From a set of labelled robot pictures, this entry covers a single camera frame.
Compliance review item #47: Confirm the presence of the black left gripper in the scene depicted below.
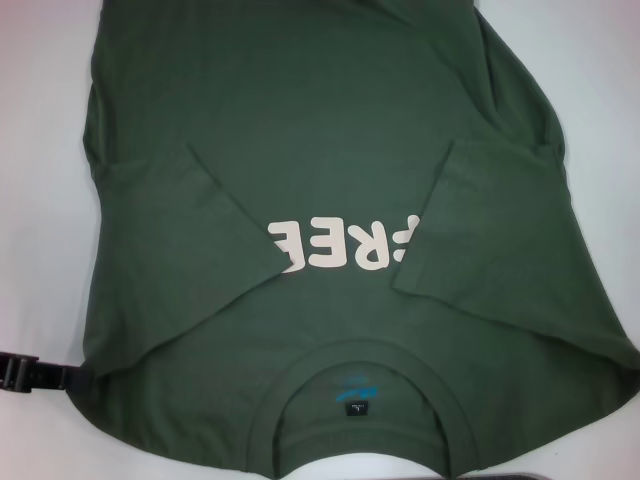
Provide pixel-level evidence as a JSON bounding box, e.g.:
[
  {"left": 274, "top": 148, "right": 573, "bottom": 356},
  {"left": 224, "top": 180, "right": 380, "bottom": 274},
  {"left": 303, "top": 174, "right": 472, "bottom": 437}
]
[{"left": 0, "top": 351, "right": 94, "bottom": 395}]

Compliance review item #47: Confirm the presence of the dark green FREE t-shirt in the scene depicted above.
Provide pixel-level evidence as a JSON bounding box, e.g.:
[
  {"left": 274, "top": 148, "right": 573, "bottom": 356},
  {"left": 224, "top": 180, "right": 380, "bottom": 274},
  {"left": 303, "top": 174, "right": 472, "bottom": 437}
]
[{"left": 69, "top": 0, "right": 640, "bottom": 463}]

